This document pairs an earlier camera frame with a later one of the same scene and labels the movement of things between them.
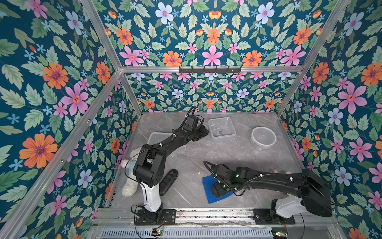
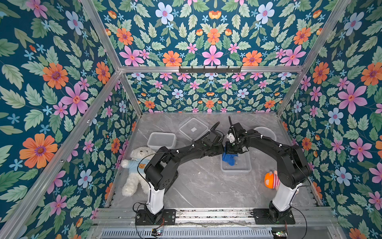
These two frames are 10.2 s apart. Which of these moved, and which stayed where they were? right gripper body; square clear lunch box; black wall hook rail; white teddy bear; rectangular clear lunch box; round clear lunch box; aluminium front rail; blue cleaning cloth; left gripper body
Moved: right gripper body; square clear lunch box; left gripper body; blue cleaning cloth
Stayed: rectangular clear lunch box; aluminium front rail; round clear lunch box; white teddy bear; black wall hook rail
